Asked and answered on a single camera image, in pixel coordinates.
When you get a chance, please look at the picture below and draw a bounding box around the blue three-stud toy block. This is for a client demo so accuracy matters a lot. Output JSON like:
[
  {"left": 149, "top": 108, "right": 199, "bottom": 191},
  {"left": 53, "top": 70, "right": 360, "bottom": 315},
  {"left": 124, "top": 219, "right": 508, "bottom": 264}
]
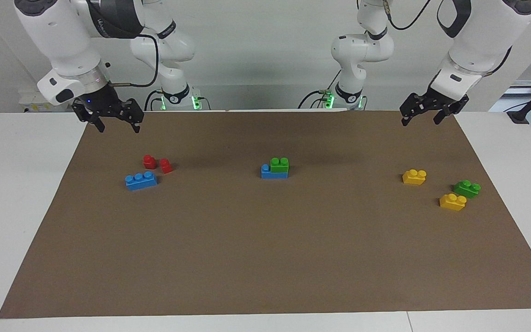
[
  {"left": 261, "top": 164, "right": 289, "bottom": 179},
  {"left": 125, "top": 171, "right": 158, "bottom": 191}
]

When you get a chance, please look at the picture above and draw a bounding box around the yellow two-stud toy block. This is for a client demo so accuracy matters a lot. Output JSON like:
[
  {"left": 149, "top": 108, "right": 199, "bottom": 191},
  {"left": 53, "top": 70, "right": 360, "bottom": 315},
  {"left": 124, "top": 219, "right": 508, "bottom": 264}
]
[
  {"left": 402, "top": 169, "right": 427, "bottom": 185},
  {"left": 439, "top": 193, "right": 467, "bottom": 212}
]

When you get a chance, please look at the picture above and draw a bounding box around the brown table mat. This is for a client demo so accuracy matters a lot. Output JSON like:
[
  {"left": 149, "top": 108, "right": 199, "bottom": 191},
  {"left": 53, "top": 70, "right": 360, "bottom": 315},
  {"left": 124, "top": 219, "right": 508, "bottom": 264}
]
[{"left": 0, "top": 109, "right": 531, "bottom": 320}]

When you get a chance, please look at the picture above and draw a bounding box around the black right base cable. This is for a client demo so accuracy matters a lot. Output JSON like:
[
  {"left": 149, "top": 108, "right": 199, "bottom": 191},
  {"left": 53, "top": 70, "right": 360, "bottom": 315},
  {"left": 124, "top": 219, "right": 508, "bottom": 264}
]
[{"left": 144, "top": 89, "right": 165, "bottom": 111}]

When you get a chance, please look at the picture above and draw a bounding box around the black base cable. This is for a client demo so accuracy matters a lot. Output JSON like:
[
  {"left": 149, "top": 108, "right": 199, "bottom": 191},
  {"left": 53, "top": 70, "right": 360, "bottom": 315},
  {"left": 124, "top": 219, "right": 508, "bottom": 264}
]
[
  {"left": 144, "top": 89, "right": 165, "bottom": 111},
  {"left": 298, "top": 69, "right": 342, "bottom": 110}
]

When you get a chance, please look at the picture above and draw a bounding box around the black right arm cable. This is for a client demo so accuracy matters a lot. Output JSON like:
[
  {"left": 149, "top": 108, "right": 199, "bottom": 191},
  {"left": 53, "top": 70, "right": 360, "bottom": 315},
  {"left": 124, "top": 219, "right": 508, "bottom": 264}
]
[{"left": 109, "top": 32, "right": 161, "bottom": 88}]

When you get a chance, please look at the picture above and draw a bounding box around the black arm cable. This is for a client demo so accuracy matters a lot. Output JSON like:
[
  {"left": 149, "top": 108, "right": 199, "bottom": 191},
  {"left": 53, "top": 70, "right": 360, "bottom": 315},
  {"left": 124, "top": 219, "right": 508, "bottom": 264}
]
[
  {"left": 109, "top": 32, "right": 161, "bottom": 88},
  {"left": 383, "top": 0, "right": 432, "bottom": 31}
]

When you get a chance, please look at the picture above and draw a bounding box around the white wall socket box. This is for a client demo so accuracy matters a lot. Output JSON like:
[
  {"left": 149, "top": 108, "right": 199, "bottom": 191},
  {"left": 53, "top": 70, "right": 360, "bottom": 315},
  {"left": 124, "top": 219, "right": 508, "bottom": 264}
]
[{"left": 19, "top": 90, "right": 63, "bottom": 113}]

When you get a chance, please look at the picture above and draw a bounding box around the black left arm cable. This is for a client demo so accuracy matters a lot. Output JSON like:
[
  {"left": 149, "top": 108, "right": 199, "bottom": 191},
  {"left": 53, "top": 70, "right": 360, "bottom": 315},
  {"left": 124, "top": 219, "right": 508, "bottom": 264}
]
[{"left": 383, "top": 0, "right": 432, "bottom": 31}]

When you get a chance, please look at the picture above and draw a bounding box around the black left base cable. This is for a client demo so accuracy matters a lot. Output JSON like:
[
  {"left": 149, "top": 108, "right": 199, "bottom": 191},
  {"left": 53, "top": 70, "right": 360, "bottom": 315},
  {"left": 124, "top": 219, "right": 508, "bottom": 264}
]
[{"left": 298, "top": 69, "right": 342, "bottom": 110}]

